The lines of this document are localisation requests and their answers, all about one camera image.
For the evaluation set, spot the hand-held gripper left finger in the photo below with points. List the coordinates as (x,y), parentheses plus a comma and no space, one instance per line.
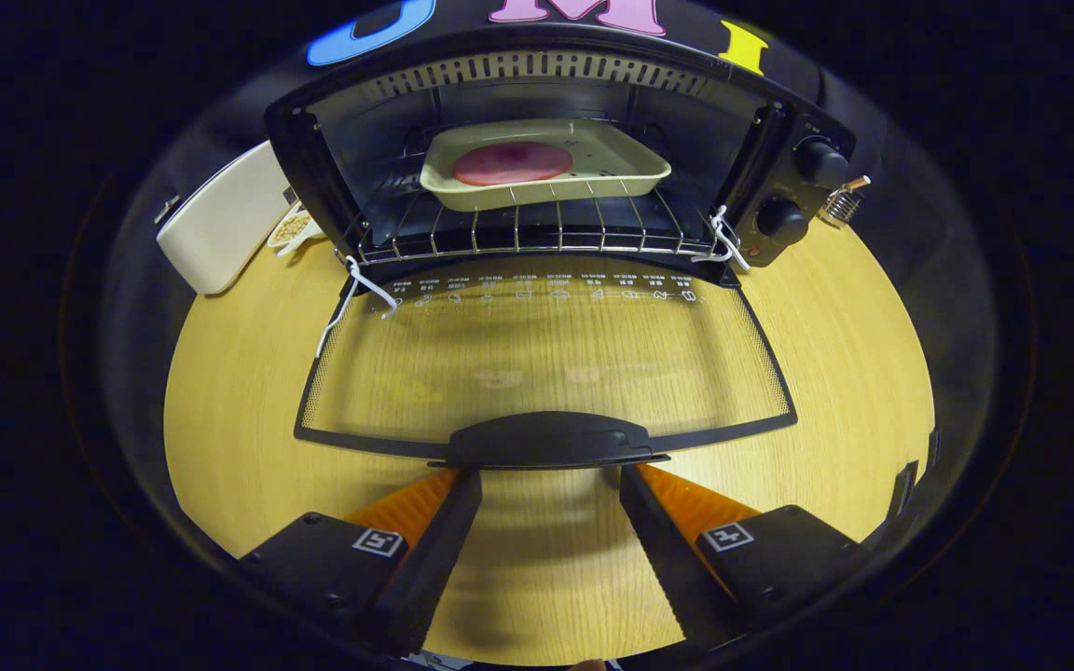
(434,568)

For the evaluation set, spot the black toaster oven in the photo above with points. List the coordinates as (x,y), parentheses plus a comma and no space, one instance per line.
(784,222)

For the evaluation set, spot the silver clip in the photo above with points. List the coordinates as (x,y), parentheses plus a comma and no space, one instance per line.
(167,209)

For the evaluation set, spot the white bread toaster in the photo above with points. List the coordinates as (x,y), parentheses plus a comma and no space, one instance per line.
(220,224)

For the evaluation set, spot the pink ham slice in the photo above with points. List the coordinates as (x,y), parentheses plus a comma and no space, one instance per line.
(511,163)

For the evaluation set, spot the cream food tray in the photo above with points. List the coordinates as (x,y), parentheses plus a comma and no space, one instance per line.
(621,172)

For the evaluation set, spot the small white dish of beans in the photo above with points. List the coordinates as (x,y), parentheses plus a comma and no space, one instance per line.
(293,228)

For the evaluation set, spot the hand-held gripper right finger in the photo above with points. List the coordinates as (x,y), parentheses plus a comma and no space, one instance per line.
(663,568)

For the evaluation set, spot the black backdrop cloth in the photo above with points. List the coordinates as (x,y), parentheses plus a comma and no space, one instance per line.
(919,186)

